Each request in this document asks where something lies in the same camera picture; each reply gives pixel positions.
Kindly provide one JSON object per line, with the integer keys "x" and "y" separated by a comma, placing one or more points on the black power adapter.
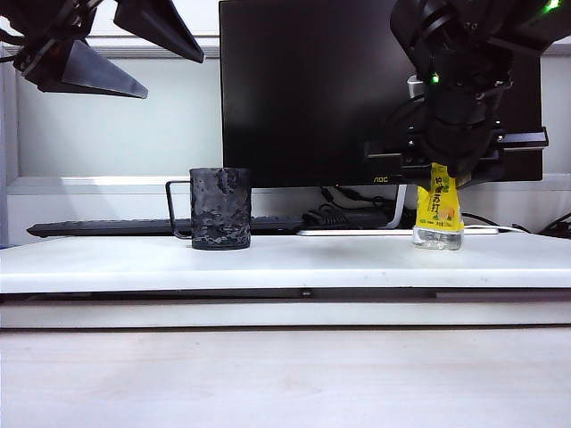
{"x": 325, "y": 217}

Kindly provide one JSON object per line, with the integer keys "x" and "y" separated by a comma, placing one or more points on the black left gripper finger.
{"x": 156, "y": 27}
{"x": 93, "y": 76}

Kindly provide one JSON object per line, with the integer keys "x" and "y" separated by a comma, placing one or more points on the silver white monitor stand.
{"x": 357, "y": 232}

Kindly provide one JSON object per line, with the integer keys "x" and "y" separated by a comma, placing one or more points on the thin aluminium partition rail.
{"x": 212, "y": 49}

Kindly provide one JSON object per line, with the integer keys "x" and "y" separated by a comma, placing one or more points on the black computer keyboard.
{"x": 111, "y": 227}

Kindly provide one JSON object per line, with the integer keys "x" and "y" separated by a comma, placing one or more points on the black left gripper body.
{"x": 53, "y": 22}

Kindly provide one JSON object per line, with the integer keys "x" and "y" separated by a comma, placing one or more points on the wide aluminium partition ledge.
{"x": 89, "y": 182}

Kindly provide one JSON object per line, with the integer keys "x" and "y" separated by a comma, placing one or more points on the clear bottle with yellow label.
{"x": 439, "y": 209}

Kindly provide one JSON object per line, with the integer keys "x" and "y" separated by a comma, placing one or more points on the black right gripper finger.
{"x": 415, "y": 174}
{"x": 482, "y": 180}

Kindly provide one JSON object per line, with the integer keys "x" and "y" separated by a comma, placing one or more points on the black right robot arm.
{"x": 446, "y": 27}

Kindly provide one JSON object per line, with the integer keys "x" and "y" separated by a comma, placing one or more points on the black AOC computer monitor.
{"x": 312, "y": 89}

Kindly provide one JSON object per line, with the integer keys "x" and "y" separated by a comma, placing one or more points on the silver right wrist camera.
{"x": 416, "y": 88}

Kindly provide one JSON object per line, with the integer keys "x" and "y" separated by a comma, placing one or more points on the white raised desk board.
{"x": 285, "y": 267}

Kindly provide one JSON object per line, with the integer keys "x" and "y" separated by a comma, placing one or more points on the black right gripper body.
{"x": 459, "y": 142}

